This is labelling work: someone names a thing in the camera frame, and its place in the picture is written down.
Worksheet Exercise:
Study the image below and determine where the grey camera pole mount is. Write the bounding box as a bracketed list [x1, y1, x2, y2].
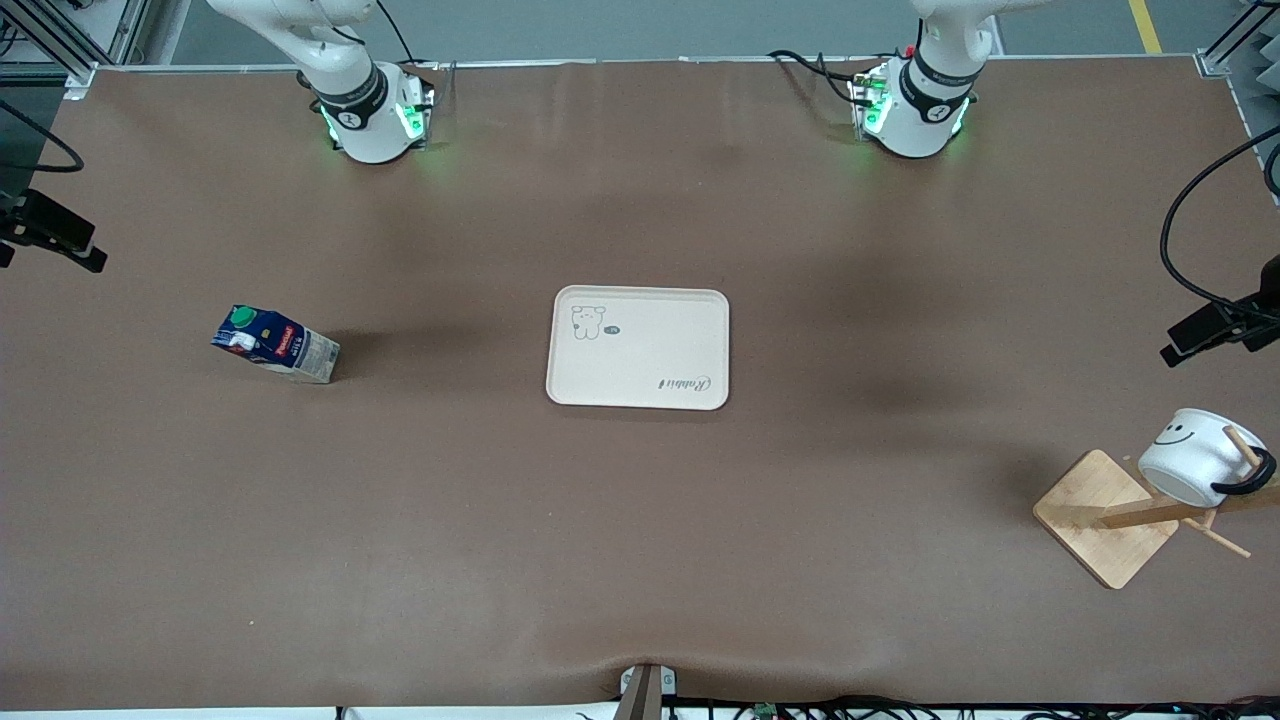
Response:
[612, 662, 679, 720]

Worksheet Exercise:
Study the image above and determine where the wooden mug rack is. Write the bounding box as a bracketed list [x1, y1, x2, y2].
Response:
[1032, 425, 1280, 591]

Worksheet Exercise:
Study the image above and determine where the blue milk carton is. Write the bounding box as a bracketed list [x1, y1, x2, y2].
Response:
[210, 305, 341, 385]

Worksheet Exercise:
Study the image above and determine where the grey pleated foam panel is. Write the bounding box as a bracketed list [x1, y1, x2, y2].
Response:
[1225, 15, 1280, 206]

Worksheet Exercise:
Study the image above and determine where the black right arm base cable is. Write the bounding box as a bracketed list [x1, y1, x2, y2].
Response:
[375, 0, 443, 73]

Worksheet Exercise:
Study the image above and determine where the black arm base cable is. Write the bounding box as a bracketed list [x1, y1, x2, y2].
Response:
[375, 0, 443, 73]
[768, 48, 873, 107]

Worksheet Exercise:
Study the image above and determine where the cream tray with rabbit print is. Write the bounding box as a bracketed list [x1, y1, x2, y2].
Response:
[545, 285, 731, 411]

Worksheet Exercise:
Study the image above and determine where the white smiley mug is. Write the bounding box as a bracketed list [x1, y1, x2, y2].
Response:
[1137, 408, 1278, 508]

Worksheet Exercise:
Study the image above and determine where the black left arm base cable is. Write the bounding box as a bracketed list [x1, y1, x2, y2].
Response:
[768, 48, 873, 107]

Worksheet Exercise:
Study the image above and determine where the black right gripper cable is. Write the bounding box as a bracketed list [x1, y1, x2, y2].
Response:
[0, 98, 87, 173]

